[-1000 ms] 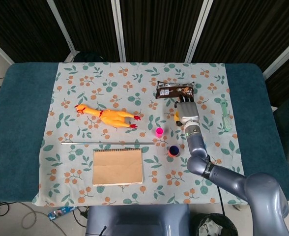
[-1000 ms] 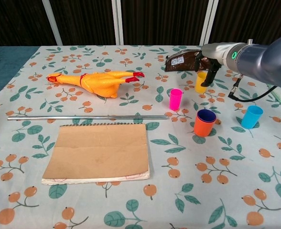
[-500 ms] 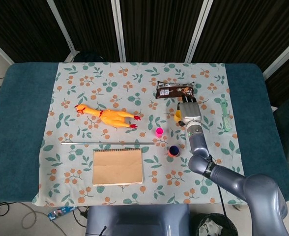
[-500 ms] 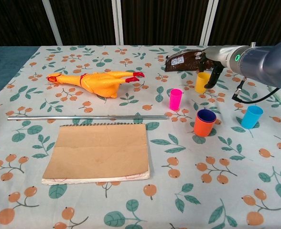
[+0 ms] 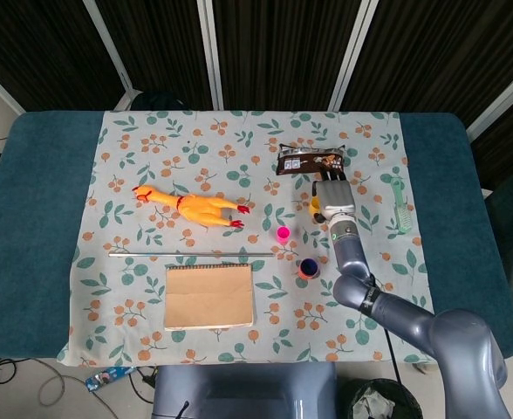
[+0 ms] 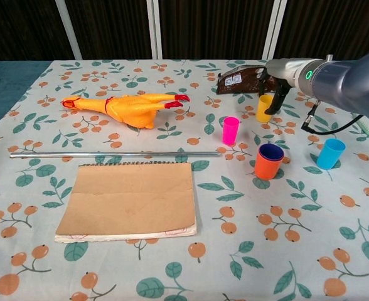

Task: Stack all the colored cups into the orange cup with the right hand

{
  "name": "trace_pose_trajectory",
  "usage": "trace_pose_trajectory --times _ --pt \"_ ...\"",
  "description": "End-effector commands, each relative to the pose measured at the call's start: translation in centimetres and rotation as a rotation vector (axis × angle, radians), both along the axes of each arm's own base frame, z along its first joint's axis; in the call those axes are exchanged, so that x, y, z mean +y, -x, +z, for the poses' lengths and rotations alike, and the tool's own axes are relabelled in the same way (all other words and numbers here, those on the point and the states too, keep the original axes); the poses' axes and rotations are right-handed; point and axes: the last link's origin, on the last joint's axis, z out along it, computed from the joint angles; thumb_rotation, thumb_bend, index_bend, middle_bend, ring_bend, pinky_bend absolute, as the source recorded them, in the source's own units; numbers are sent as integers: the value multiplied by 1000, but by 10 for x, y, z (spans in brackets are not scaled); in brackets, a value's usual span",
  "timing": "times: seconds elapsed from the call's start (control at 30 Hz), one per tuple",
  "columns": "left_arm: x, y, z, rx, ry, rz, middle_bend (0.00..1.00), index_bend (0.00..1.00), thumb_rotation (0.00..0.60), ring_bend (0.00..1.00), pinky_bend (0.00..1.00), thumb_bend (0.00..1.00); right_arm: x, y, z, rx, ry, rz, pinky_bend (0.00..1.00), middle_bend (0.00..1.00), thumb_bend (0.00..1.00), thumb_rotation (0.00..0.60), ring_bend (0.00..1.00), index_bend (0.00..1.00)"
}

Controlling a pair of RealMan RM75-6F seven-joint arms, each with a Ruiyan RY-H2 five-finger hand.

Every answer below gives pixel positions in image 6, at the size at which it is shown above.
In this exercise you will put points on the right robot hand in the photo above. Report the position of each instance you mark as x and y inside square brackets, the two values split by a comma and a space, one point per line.
[283, 70]

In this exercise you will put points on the yellow plastic cup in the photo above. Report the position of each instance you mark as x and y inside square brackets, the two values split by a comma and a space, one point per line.
[262, 111]

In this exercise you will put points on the pink plastic cup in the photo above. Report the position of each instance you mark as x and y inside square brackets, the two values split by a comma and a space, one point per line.
[230, 133]

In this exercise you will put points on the dark blue plastic cup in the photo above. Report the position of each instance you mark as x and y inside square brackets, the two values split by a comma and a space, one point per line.
[271, 152]

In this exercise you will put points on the light blue plastic cup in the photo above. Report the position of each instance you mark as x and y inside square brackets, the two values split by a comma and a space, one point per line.
[329, 156]

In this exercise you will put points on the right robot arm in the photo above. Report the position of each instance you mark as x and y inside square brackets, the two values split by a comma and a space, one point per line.
[350, 84]

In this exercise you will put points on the brown snack bag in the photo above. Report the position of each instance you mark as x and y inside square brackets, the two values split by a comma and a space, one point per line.
[241, 83]

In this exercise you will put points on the orange plastic cup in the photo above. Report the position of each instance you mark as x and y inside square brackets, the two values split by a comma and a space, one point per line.
[266, 169]

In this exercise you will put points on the floral print tablecloth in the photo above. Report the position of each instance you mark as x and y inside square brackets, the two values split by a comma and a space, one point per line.
[234, 203]

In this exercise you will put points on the yellow rubber chicken toy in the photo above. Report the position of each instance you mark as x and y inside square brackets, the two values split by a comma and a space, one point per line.
[131, 109]

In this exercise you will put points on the silver metal rod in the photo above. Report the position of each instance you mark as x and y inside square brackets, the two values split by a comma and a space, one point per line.
[109, 154]

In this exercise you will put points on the brown spiral notebook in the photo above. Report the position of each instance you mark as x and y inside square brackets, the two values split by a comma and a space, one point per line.
[128, 200]

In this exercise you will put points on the teal table cover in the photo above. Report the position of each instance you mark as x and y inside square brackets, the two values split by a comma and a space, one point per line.
[2, 81]

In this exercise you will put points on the white frame post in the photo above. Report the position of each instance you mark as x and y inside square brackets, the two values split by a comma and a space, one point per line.
[274, 28]
[68, 28]
[154, 28]

